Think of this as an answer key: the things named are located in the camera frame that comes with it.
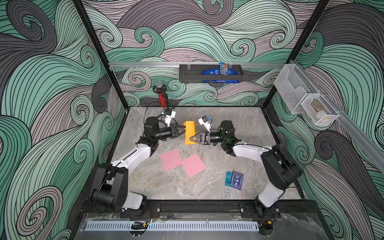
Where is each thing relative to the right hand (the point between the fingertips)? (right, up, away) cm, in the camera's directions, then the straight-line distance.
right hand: (190, 139), depth 76 cm
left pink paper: (-12, -16, +17) cm, 26 cm away
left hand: (-1, +6, -1) cm, 6 cm away
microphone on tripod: (-20, +31, +25) cm, 44 cm away
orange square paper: (0, +4, -1) cm, 4 cm away
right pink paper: (+2, -18, +15) cm, 23 cm away
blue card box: (+26, -24, +6) cm, 36 cm away
